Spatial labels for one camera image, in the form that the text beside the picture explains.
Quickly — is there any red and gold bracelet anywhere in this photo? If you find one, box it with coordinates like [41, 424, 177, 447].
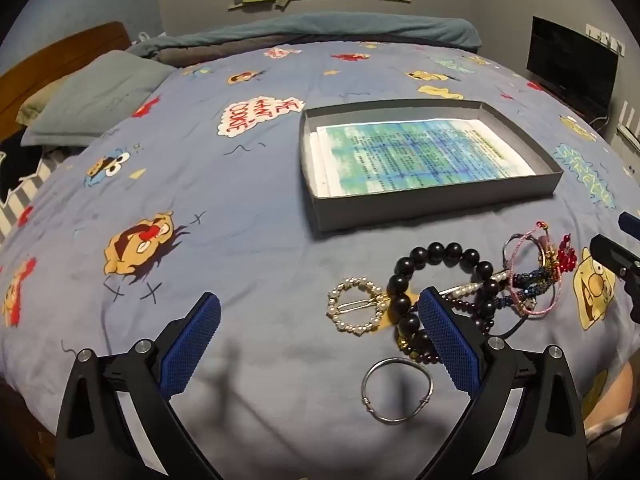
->
[555, 234, 580, 273]

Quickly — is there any olive pillow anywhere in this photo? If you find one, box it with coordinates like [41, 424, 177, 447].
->
[17, 80, 66, 126]

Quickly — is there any striped black white pillow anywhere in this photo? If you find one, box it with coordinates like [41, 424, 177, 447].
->
[0, 132, 66, 241]

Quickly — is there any black flat screen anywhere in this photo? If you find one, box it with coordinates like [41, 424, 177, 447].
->
[526, 16, 621, 118]

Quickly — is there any person's leg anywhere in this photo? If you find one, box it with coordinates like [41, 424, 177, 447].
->
[584, 364, 640, 441]

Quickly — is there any grey-blue pillow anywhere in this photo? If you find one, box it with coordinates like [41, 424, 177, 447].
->
[20, 50, 173, 148]

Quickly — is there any large black bead bracelet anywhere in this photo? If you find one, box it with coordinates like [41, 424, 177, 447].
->
[387, 242, 501, 356]

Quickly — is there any printed paper sheet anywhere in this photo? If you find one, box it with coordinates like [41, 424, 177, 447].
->
[311, 119, 538, 196]

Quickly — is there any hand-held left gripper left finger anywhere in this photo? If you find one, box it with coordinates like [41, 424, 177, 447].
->
[54, 291, 223, 480]

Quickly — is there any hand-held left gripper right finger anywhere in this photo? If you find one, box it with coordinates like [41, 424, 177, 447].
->
[417, 286, 587, 480]

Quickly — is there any teal folded blanket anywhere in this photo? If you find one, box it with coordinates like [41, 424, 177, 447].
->
[127, 12, 481, 63]

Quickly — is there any white wall socket strip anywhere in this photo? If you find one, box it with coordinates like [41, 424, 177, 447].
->
[585, 22, 626, 56]

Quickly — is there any shallow grey cardboard box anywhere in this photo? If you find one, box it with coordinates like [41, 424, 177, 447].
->
[299, 100, 565, 233]

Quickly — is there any silver bangle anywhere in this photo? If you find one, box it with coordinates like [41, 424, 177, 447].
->
[361, 357, 435, 425]

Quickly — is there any round pearl hair clip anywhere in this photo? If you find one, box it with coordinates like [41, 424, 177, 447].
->
[327, 276, 390, 335]

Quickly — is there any wooden headboard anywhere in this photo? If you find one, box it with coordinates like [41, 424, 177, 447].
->
[0, 21, 131, 133]

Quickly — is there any small dark bead bracelet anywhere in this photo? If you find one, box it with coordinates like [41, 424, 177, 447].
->
[397, 300, 496, 363]

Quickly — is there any blue cartoon printed blanket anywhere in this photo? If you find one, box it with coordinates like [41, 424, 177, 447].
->
[0, 40, 640, 441]

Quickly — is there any black cord necklace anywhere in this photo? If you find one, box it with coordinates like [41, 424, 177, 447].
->
[482, 305, 531, 341]

